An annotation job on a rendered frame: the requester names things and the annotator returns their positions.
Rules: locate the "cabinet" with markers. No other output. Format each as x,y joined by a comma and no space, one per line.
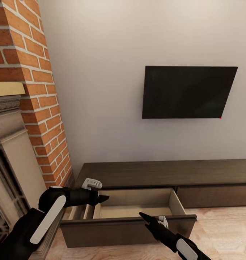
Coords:
155,188

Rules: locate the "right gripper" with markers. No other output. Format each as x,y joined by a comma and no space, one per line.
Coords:
159,231

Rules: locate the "wood fireplace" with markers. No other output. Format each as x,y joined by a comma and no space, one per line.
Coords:
21,181

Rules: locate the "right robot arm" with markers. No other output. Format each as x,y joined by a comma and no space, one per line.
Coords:
186,249

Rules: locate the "wall mounted tv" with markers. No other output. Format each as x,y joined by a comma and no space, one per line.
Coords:
172,92

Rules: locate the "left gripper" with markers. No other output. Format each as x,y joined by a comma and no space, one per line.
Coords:
90,197

